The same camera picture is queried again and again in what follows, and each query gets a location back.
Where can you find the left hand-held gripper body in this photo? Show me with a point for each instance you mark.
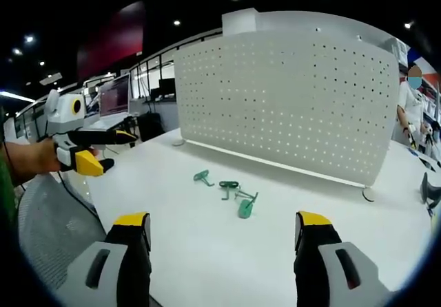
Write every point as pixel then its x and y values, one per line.
pixel 63 114

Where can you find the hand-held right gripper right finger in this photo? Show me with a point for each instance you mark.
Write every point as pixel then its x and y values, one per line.
pixel 320 248

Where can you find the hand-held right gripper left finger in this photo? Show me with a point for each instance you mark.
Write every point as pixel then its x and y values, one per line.
pixel 113 252

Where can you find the green hook assembly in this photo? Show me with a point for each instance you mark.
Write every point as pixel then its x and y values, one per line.
pixel 228 185
pixel 246 208
pixel 200 177

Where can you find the white perforated mounting plate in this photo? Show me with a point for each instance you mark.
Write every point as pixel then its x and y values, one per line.
pixel 286 107

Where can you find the person's left hand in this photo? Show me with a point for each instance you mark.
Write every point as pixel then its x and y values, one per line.
pixel 38 157

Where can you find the open laptop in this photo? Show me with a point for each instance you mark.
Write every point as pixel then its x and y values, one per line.
pixel 114 97

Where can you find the black office chair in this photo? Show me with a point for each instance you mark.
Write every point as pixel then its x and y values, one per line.
pixel 151 126

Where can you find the grey mesh chair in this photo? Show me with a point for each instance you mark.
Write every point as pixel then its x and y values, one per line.
pixel 55 224

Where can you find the black monitor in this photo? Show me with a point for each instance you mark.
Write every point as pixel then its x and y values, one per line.
pixel 167 87

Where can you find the person's green sleeve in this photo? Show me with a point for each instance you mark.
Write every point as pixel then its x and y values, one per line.
pixel 7 183

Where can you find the white box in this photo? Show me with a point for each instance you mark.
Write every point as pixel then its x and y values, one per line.
pixel 239 21

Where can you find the dark red wall panel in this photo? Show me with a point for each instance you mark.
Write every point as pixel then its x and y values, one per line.
pixel 112 40

